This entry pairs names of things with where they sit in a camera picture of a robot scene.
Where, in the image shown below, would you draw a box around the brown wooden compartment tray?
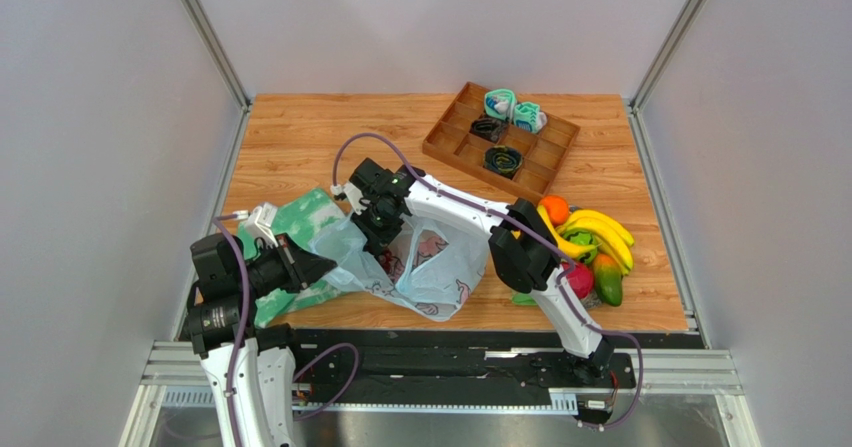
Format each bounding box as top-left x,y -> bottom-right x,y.
422,82 -> 580,201

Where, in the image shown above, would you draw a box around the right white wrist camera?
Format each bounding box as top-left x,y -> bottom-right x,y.
330,182 -> 369,215

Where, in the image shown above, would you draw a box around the pink fake dragon fruit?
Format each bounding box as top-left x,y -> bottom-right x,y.
511,261 -> 596,306

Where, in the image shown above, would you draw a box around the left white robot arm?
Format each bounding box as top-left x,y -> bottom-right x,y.
186,233 -> 337,446

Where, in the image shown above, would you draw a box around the speckled round plate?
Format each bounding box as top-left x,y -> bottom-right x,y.
567,206 -> 635,308

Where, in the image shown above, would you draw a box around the orange fake tangerine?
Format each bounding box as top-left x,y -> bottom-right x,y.
538,195 -> 571,227

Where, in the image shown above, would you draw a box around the green fake watermelon ball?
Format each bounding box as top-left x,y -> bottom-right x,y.
565,230 -> 600,265

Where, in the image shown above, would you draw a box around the single yellow fake banana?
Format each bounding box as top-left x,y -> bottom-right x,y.
536,206 -> 598,263

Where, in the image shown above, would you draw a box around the dark red fake grapes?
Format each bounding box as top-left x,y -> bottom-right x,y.
378,250 -> 405,285

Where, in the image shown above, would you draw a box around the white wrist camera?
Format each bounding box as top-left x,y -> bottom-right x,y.
233,202 -> 278,250
330,182 -> 369,215

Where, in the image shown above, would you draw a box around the aluminium frame rail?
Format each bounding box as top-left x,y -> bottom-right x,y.
119,339 -> 760,447

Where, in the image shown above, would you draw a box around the yellow fake banana bunch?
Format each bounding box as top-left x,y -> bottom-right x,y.
556,209 -> 635,275

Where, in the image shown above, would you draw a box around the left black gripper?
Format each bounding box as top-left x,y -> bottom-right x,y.
233,231 -> 335,298

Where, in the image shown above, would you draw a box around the black item in tray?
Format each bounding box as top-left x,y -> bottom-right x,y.
469,116 -> 509,144

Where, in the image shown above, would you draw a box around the translucent printed plastic bag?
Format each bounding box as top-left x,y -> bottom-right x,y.
309,217 -> 488,322

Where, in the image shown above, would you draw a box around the red green fake mango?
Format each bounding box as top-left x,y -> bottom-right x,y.
591,253 -> 623,307

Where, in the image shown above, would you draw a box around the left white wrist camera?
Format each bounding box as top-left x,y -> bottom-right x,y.
233,202 -> 278,250

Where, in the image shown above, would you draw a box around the green white folded cloth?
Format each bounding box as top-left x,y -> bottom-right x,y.
254,188 -> 345,328

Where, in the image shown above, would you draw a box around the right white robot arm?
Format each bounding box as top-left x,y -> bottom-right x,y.
332,158 -> 614,382

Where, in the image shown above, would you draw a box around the teal white rolled sock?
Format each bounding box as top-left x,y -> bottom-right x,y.
511,102 -> 548,134
483,88 -> 517,121

